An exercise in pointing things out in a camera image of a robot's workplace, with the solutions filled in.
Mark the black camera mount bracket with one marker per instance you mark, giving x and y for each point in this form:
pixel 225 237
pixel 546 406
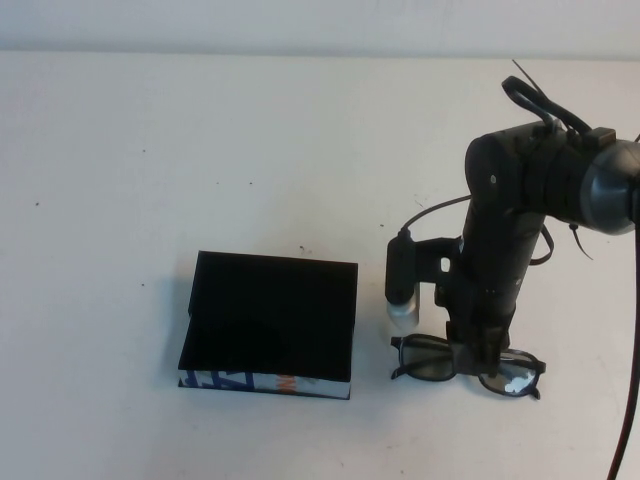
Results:
pixel 435 257

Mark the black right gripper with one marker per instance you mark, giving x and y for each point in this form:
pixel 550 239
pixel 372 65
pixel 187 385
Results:
pixel 492 270

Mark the black framed glasses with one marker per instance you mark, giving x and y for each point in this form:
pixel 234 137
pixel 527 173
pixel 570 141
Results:
pixel 425 362

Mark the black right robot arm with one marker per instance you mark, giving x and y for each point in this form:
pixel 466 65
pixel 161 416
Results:
pixel 515 165

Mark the black open box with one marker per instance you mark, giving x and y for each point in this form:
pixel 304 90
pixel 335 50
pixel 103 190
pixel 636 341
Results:
pixel 270 310

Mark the long black zip tie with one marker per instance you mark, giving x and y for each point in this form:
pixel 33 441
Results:
pixel 531 80

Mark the short black zip tie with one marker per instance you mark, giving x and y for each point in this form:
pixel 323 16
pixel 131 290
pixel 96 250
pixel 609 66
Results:
pixel 579 242

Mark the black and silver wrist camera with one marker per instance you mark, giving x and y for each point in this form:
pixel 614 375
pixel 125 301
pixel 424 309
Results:
pixel 400 280

